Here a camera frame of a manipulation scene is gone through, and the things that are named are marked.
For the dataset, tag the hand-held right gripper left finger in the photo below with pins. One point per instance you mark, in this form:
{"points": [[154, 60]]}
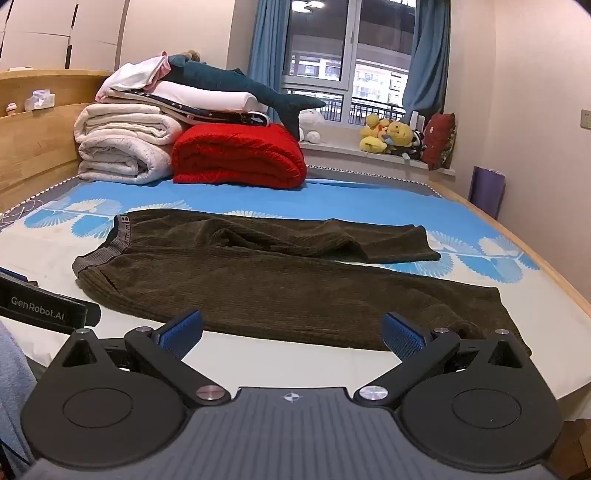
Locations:
{"points": [[181, 333]]}

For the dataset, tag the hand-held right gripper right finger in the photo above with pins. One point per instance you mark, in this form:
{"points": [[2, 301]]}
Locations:
{"points": [[402, 338]]}

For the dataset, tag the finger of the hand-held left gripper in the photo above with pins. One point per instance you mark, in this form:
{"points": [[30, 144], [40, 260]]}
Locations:
{"points": [[16, 277]]}

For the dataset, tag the person's light blue clothing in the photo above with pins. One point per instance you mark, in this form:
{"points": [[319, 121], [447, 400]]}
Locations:
{"points": [[14, 392]]}

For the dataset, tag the wooden headboard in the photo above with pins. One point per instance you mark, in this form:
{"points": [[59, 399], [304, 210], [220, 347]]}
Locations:
{"points": [[37, 147]]}

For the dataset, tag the white folded quilt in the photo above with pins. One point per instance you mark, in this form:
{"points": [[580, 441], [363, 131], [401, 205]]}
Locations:
{"points": [[120, 152]]}

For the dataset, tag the blue white printed bed sheet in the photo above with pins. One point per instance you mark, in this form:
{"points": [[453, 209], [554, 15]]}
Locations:
{"points": [[323, 194]]}

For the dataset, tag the small figurine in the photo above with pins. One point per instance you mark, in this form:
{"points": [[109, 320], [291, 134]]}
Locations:
{"points": [[12, 109]]}

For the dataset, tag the purple board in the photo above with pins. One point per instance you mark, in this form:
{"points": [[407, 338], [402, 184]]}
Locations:
{"points": [[487, 191]]}

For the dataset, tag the tissue box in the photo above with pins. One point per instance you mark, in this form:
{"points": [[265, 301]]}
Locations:
{"points": [[39, 100]]}

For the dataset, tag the window sill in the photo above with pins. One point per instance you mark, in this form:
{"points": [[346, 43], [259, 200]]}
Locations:
{"points": [[351, 157]]}

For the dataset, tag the red folded blanket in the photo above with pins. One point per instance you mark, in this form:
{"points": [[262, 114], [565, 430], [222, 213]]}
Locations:
{"points": [[240, 152]]}

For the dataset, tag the black white striped plush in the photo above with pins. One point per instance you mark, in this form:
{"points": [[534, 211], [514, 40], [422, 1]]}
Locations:
{"points": [[417, 144]]}

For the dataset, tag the red cushion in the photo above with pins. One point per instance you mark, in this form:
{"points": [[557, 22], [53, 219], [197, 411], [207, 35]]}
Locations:
{"points": [[438, 138]]}

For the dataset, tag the yellow bear plush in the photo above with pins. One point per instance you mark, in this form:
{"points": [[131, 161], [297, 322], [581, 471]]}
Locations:
{"points": [[400, 134]]}

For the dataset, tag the yellow duck plush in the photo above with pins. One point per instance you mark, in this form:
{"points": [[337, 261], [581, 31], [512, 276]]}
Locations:
{"points": [[375, 134]]}

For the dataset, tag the pink white cloth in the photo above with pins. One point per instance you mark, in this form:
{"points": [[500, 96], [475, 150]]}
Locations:
{"points": [[134, 74]]}

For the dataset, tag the white seal plush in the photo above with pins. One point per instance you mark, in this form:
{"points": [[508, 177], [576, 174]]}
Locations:
{"points": [[312, 120]]}

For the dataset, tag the white folded bedding dark trim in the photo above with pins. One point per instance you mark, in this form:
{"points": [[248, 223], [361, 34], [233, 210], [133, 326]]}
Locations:
{"points": [[207, 98]]}

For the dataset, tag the white wardrobe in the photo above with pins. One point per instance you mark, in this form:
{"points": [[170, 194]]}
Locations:
{"points": [[60, 32]]}

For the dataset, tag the teal shark plush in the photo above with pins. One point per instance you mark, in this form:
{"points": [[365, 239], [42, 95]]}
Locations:
{"points": [[221, 76]]}

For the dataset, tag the blue curtain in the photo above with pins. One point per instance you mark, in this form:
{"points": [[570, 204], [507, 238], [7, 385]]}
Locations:
{"points": [[268, 46], [427, 55]]}

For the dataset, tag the window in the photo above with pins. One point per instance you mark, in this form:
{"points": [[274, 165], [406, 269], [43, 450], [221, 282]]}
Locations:
{"points": [[351, 55]]}

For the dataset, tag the wall outlet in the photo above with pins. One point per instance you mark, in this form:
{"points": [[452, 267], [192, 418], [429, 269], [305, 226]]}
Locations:
{"points": [[585, 119]]}

